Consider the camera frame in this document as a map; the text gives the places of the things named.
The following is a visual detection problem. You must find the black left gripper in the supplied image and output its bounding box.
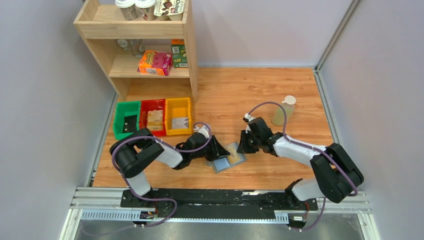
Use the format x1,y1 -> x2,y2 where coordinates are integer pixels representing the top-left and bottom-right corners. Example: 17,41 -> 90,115
190,135 -> 231,162

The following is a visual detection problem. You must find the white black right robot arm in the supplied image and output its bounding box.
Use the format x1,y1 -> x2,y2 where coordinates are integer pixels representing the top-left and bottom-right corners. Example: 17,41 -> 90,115
237,117 -> 364,210

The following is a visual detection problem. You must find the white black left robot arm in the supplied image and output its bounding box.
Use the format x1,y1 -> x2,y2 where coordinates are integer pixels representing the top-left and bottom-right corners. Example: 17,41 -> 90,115
109,126 -> 231,208

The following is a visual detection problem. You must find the silver card in yellow bin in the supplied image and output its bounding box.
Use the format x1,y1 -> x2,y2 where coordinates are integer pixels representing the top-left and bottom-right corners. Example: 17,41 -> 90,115
171,117 -> 190,130

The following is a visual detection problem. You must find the black card in green bin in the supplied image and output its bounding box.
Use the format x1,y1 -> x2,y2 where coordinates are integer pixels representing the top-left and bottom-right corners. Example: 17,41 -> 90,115
122,115 -> 138,134

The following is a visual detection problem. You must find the green liquid bottle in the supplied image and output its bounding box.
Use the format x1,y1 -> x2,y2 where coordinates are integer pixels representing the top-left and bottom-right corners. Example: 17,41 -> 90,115
271,95 -> 297,126

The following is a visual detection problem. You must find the yellow plastic bin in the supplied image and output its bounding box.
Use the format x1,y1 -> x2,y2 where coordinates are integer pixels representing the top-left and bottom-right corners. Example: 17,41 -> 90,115
164,97 -> 193,136

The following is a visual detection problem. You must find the red plastic bin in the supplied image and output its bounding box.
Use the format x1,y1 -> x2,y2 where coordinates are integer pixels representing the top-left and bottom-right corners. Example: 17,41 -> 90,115
139,99 -> 167,137

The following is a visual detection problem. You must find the green plastic bin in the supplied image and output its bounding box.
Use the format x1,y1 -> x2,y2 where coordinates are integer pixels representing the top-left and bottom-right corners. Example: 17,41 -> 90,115
112,101 -> 142,140

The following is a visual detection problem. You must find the orange pink snack box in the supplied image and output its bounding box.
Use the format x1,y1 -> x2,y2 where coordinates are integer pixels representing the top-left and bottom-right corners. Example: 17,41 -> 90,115
138,50 -> 173,76

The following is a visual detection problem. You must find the green carton box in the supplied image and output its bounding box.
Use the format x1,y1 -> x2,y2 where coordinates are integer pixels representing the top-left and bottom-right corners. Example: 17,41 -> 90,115
171,39 -> 188,69

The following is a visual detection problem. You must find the wooden shelf unit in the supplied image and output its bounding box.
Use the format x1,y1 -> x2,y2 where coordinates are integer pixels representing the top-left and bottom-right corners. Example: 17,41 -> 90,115
73,0 -> 199,101

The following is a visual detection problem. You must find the clear glass jar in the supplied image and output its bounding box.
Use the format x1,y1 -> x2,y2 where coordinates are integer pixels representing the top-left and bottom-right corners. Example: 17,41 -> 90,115
128,39 -> 146,58

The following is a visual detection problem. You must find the chocolate pudding pack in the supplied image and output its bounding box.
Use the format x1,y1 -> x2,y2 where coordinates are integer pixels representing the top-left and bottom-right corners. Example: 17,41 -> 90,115
154,0 -> 186,21

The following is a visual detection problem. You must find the white lid paper cup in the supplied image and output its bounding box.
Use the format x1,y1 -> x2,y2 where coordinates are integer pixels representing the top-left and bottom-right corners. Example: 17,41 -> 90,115
114,0 -> 138,21

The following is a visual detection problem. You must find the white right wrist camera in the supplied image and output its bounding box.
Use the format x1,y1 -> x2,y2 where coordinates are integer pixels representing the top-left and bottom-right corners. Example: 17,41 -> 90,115
243,113 -> 256,124

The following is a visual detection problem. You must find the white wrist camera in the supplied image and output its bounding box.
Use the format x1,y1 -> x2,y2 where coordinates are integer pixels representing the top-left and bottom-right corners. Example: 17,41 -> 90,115
194,124 -> 211,139
243,113 -> 256,124

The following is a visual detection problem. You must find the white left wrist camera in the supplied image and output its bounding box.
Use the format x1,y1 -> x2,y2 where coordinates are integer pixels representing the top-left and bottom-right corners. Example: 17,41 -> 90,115
194,124 -> 211,139

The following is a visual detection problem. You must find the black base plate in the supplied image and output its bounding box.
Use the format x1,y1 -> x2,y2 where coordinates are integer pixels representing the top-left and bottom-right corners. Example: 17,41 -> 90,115
120,188 -> 318,220

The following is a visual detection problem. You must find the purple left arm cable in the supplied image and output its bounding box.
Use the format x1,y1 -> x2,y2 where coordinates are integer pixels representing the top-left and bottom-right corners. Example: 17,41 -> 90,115
111,121 -> 213,228

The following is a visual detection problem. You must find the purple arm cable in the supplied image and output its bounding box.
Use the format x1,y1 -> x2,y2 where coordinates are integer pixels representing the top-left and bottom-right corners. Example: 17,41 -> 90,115
111,121 -> 213,228
247,101 -> 359,232

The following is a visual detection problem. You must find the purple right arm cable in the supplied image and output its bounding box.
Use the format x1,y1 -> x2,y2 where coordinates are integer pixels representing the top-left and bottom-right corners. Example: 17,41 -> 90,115
247,101 -> 359,232

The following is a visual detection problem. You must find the aluminium frame rail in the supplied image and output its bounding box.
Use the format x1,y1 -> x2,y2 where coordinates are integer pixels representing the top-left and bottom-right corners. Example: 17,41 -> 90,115
60,187 -> 380,240

